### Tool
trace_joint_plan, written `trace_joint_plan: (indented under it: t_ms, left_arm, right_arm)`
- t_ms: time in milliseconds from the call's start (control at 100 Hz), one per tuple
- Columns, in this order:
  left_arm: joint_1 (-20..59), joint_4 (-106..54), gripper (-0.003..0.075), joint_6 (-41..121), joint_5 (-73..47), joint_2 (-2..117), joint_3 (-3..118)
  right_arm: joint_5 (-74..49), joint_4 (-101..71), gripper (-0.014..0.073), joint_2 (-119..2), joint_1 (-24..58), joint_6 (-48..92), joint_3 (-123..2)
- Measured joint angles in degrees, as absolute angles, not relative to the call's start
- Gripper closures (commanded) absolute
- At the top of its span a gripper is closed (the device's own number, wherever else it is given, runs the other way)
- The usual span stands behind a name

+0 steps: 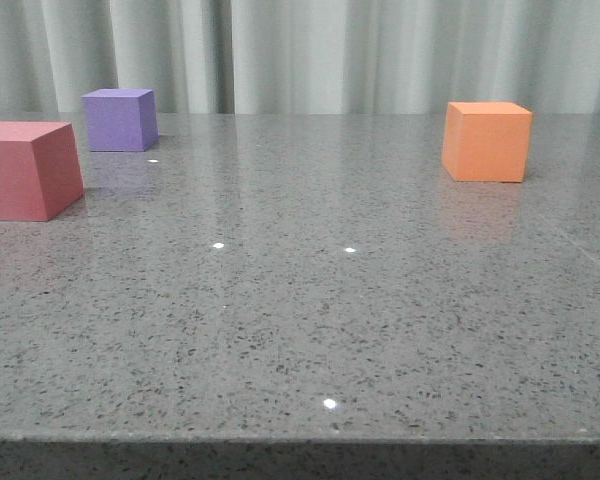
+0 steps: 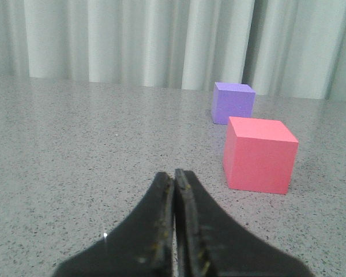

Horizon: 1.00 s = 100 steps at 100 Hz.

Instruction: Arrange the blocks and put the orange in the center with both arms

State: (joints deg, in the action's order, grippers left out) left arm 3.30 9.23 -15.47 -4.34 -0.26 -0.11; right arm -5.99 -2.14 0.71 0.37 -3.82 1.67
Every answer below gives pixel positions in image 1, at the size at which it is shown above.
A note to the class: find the orange foam block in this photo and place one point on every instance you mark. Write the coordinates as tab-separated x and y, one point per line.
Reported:
486	141

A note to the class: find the purple foam block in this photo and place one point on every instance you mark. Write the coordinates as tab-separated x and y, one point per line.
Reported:
121	119

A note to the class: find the pale green curtain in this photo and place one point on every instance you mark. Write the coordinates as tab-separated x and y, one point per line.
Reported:
329	57

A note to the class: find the red foam block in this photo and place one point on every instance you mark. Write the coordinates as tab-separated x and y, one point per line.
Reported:
40	175

